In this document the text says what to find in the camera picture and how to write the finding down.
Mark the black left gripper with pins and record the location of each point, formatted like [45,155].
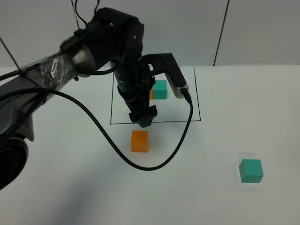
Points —
[134,84]

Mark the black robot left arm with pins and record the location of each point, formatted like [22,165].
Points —
[111,42]

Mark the template teal cube block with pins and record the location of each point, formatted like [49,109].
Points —
[159,90]

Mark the black drawn template square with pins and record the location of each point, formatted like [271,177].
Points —
[170,110]

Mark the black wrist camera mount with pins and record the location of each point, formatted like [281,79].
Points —
[165,63]

